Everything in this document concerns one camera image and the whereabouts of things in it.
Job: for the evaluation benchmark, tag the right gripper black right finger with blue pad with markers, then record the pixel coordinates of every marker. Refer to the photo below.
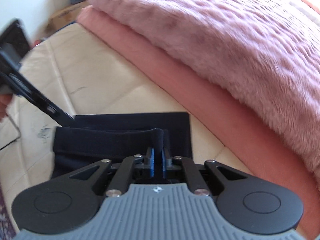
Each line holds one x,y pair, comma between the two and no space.
247,202

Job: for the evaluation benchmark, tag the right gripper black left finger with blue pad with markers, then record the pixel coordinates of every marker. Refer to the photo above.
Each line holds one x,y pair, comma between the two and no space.
69,201

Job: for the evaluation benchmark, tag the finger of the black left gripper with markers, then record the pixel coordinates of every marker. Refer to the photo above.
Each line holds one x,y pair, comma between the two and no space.
60,116

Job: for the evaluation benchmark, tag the black pants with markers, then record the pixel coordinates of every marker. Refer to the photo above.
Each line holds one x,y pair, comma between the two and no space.
117,136

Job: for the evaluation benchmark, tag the person's left hand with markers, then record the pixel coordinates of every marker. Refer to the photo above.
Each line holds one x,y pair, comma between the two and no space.
5,100

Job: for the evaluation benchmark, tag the cardboard box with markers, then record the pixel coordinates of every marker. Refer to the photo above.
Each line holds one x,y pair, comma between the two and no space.
65,16

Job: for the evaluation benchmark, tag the salmon pink bed sheet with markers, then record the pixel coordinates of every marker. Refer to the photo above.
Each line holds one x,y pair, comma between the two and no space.
236,125

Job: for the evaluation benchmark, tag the pink fluffy blanket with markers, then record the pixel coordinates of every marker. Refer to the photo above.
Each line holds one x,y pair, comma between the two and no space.
264,52

